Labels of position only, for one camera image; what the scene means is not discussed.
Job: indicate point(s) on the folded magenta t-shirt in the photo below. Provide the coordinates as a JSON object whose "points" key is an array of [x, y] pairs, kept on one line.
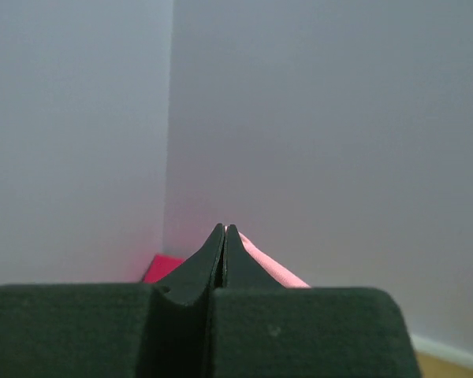
{"points": [[160, 267]]}

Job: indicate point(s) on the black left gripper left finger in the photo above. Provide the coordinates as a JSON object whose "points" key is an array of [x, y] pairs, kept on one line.
{"points": [[112, 329]]}

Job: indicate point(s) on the light pink t-shirt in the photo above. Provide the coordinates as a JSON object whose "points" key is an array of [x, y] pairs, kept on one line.
{"points": [[272, 265]]}

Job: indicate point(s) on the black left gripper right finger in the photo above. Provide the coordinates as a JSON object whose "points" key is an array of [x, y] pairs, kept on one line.
{"points": [[262, 328]]}

